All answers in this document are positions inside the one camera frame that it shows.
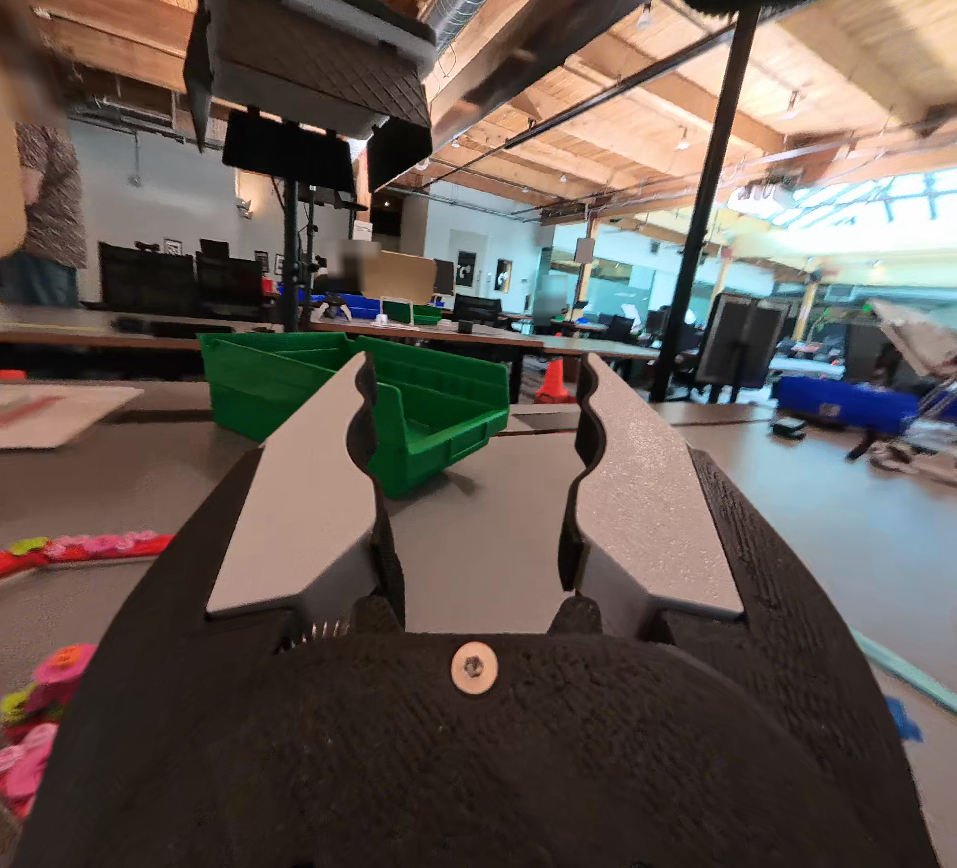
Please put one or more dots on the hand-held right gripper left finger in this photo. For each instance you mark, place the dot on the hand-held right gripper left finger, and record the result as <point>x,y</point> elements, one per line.
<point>299,501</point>

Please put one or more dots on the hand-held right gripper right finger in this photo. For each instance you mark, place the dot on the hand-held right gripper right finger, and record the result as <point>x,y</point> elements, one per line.
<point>650,501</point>

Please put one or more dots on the red heart lego frame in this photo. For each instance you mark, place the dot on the red heart lego frame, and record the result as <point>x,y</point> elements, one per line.
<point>75,550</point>

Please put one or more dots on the green plastic bin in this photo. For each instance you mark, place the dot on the green plastic bin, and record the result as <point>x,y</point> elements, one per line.
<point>247,389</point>

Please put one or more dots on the orange traffic cone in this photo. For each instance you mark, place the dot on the orange traffic cone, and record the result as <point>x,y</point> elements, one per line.
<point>554,383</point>

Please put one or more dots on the small black device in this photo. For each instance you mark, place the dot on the small black device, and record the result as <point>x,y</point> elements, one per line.
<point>787,427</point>

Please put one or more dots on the black mesh chair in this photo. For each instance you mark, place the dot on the black mesh chair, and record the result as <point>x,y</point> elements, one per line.
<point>740,344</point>

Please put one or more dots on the large blue plastic bin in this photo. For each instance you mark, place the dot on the large blue plastic bin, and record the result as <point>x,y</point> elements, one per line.
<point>845,400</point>

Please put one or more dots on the black light stand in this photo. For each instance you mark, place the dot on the black light stand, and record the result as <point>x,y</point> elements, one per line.
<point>290,262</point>

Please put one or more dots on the beige divider panel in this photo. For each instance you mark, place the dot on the beige divider panel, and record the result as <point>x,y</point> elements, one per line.
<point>407,276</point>

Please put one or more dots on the laminated white paper sheet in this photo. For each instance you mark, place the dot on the laminated white paper sheet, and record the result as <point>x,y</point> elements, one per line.
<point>52,412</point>

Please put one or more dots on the long wood-edged table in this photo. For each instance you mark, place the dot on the long wood-edged table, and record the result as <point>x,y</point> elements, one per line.
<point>75,329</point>

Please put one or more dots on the teal tape strip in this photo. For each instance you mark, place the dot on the teal tape strip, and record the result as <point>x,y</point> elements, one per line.
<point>908,677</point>

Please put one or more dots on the blue tape piece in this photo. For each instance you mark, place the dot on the blue tape piece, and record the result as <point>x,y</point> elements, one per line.
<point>902,722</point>

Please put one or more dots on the black pole with round disc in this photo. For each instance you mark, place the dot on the black pole with round disc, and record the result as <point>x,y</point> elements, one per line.
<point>718,172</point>

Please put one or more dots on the grey softbox studio light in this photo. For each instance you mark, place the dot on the grey softbox studio light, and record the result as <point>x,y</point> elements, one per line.
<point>299,53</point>

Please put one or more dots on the black wall poster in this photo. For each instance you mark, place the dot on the black wall poster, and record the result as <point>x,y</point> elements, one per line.
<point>466,267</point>

